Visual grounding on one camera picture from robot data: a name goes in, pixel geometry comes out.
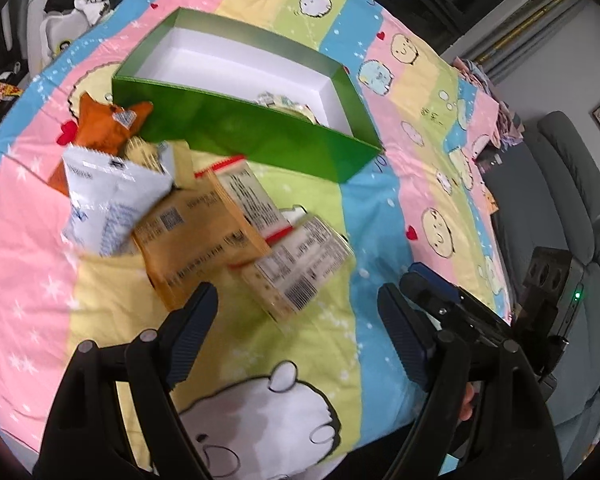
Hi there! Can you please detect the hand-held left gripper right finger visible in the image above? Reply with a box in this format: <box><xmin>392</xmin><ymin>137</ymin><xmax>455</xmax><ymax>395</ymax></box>
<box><xmin>377</xmin><ymin>282</ymin><xmax>566</xmax><ymax>480</ymax></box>

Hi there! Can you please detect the orange snack packet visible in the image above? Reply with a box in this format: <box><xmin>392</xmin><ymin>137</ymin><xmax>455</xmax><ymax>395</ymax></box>
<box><xmin>47</xmin><ymin>91</ymin><xmax>154</xmax><ymax>196</ymax></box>

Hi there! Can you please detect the pale printed snack packet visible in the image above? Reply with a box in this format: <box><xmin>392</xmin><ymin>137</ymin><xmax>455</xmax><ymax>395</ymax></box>
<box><xmin>254</xmin><ymin>91</ymin><xmax>317</xmax><ymax>123</ymax></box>

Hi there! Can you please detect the grey sofa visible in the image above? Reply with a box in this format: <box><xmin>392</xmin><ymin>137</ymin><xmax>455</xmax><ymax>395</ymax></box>
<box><xmin>490</xmin><ymin>110</ymin><xmax>600</xmax><ymax>461</ymax></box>

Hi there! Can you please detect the beige barcode snack packet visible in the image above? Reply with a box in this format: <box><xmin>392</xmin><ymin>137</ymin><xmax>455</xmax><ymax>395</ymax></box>
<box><xmin>240</xmin><ymin>215</ymin><xmax>355</xmax><ymax>322</ymax></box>

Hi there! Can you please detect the small yellow snack packet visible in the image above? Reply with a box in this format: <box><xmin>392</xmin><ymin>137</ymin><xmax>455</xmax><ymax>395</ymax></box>
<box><xmin>125</xmin><ymin>137</ymin><xmax>161</xmax><ymax>171</ymax></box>

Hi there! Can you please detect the white red-edged snack packet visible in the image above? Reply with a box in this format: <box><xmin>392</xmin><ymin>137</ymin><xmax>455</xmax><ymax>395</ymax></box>
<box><xmin>195</xmin><ymin>156</ymin><xmax>306</xmax><ymax>268</ymax></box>

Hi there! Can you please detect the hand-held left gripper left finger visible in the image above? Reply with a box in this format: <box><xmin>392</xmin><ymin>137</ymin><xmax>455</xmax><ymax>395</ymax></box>
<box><xmin>32</xmin><ymin>281</ymin><xmax>220</xmax><ymax>480</ymax></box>

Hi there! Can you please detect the small beige snack packet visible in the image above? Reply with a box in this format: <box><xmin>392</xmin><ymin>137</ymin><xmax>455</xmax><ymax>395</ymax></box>
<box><xmin>157</xmin><ymin>140</ymin><xmax>197</xmax><ymax>191</ymax></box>

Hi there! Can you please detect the green cardboard box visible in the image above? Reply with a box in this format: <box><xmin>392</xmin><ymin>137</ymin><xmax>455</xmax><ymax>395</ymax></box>
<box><xmin>111</xmin><ymin>7</ymin><xmax>385</xmax><ymax>186</ymax></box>

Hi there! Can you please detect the person's right hand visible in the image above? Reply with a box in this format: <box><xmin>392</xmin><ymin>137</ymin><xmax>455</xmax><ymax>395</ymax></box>
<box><xmin>460</xmin><ymin>382</ymin><xmax>477</xmax><ymax>422</ymax></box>

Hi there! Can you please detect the white chair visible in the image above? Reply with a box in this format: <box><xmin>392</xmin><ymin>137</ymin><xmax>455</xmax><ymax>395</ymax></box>
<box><xmin>25</xmin><ymin>0</ymin><xmax>88</xmax><ymax>68</ymax></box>

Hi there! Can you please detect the printed pastel blanket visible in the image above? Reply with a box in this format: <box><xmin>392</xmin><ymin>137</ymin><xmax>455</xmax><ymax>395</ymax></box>
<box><xmin>0</xmin><ymin>0</ymin><xmax>513</xmax><ymax>466</ymax></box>

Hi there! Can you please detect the tan snack packet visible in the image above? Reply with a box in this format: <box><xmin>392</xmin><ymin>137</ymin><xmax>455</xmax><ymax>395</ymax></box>
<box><xmin>131</xmin><ymin>170</ymin><xmax>272</xmax><ymax>312</ymax></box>

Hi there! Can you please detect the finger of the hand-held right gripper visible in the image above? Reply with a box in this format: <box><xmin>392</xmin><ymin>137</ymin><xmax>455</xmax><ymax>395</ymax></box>
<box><xmin>399</xmin><ymin>272</ymin><xmax>516</xmax><ymax>343</ymax></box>
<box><xmin>409</xmin><ymin>261</ymin><xmax>481</xmax><ymax>307</ymax></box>

